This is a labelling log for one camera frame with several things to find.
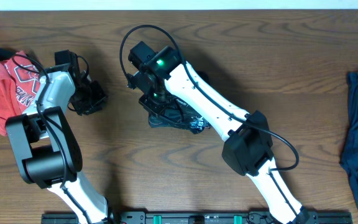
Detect black garment under red shirt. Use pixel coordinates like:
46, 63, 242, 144
0, 48, 16, 61

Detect black orange-patterned jersey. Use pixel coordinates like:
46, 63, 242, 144
148, 70, 213, 135

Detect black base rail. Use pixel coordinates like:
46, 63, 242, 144
40, 210, 353, 224

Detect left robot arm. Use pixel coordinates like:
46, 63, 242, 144
6, 63, 111, 223

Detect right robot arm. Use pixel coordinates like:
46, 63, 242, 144
128, 42, 308, 223

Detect red printed t-shirt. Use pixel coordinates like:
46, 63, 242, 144
0, 51, 40, 136

